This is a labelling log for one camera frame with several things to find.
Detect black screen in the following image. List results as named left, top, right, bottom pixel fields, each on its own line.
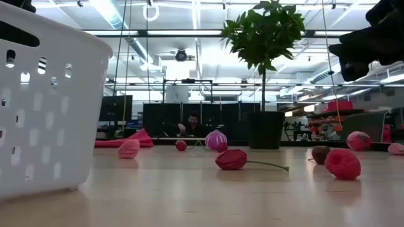
left=98, top=95, right=133, bottom=122

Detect red storage bins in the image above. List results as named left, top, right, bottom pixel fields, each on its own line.
left=322, top=100, right=354, bottom=114

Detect person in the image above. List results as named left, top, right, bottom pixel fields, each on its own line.
left=167, top=112, right=206, bottom=138

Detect large red strawberry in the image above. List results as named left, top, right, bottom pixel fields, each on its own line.
left=346, top=131, right=372, bottom=151

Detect black metal rig frame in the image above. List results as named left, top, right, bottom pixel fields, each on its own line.
left=94, top=137, right=404, bottom=152

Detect dark red cherry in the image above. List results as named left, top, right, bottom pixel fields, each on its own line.
left=308, top=145, right=331, bottom=165

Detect black ceiling camera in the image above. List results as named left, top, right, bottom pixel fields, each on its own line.
left=174, top=49, right=189, bottom=62

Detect red cloth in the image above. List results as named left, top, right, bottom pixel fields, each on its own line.
left=94, top=128, right=155, bottom=148

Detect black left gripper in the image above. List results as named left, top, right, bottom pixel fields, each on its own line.
left=0, top=20, right=40, bottom=48

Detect black partition panels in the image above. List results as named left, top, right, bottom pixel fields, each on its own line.
left=142, top=102, right=261, bottom=141

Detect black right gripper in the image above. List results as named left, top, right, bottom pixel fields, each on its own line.
left=328, top=14, right=404, bottom=82

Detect red cherry with long stem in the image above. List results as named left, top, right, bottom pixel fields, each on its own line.
left=215, top=149, right=290, bottom=172

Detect small pale pink fruit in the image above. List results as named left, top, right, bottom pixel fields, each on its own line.
left=388, top=143, right=404, bottom=156

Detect purple spiky ball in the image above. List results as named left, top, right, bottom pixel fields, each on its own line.
left=205, top=129, right=228, bottom=151

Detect white hanging ring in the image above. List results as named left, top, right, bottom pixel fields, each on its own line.
left=142, top=3, right=160, bottom=22

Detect green plant in black pot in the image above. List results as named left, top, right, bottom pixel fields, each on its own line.
left=220, top=0, right=307, bottom=151

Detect white perforated plastic basket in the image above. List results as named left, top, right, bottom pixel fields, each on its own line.
left=0, top=1, right=114, bottom=202

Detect grey green cart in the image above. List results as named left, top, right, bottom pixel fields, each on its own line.
left=340, top=110, right=389, bottom=143

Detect small red strawberry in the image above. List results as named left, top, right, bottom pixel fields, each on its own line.
left=117, top=139, right=141, bottom=160

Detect shelf with red items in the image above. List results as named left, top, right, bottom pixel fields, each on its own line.
left=307, top=108, right=367, bottom=141

